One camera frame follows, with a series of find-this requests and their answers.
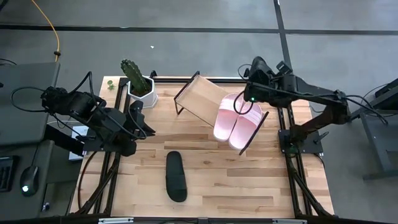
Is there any black keyboard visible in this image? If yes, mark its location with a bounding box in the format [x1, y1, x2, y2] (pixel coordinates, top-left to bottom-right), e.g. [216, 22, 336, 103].
[0, 155, 15, 193]

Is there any white hexagonal plant pot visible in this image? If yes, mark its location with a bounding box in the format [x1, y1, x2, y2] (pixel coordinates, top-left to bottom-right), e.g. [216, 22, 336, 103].
[127, 76, 159, 110]

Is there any pink slide sandal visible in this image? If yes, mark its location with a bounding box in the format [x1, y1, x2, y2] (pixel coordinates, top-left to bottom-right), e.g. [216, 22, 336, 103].
[228, 102, 264, 151]
[213, 92, 246, 142]

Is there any grey flat panel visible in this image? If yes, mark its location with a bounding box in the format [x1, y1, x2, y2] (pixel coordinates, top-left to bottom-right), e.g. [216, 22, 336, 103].
[0, 61, 60, 147]

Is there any green cactus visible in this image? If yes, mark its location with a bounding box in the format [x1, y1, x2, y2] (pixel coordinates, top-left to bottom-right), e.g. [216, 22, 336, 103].
[120, 58, 152, 96]

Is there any wooden shelf black metal frame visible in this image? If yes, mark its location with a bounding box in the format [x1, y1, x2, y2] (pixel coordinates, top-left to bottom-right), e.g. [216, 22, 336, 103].
[173, 70, 270, 156]

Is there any silver metal bracket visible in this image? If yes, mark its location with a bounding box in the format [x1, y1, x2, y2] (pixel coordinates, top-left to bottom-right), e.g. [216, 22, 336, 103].
[272, 218, 308, 224]
[98, 217, 134, 224]

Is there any yellow cable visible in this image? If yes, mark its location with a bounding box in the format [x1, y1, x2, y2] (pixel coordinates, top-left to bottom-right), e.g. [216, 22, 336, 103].
[30, 0, 62, 62]

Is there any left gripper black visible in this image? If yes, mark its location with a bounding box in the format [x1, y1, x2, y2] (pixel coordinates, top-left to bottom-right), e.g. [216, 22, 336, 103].
[127, 100, 156, 139]

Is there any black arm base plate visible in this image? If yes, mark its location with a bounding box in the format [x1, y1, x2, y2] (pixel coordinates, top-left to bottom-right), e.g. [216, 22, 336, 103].
[83, 129, 128, 153]
[278, 129, 324, 155]

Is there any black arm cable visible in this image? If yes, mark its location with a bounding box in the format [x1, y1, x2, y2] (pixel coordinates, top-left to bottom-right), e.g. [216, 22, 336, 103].
[10, 86, 47, 113]

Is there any dark grey metal desk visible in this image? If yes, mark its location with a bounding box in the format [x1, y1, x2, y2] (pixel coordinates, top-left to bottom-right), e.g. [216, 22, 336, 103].
[362, 77, 398, 181]

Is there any black computer mouse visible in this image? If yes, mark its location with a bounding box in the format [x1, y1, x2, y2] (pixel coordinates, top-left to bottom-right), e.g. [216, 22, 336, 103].
[19, 164, 40, 197]

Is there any white box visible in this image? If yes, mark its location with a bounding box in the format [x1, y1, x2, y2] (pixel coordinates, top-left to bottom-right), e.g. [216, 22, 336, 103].
[68, 126, 88, 162]

